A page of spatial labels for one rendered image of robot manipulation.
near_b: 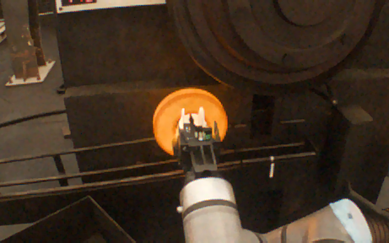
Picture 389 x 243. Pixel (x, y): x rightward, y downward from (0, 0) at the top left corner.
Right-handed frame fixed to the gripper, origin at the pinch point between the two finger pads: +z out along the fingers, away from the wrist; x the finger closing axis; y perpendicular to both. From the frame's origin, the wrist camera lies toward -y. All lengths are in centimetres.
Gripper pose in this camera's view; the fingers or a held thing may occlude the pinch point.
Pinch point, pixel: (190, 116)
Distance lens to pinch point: 74.3
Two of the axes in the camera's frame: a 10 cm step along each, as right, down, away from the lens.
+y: 0.5, -7.0, -7.1
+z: -1.5, -7.1, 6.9
